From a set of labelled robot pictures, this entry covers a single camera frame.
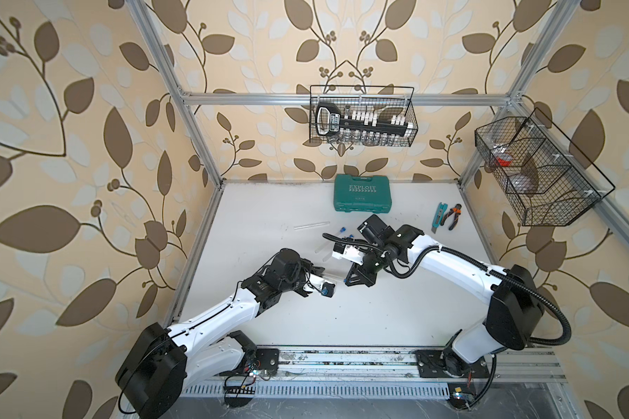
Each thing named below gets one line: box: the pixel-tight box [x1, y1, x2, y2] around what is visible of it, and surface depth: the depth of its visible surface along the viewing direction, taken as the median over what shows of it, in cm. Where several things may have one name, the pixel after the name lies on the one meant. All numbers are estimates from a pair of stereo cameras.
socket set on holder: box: [315, 103, 416, 143], surface depth 86 cm
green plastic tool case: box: [333, 173, 393, 214], surface depth 114 cm
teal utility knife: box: [431, 201, 449, 234], surface depth 110 cm
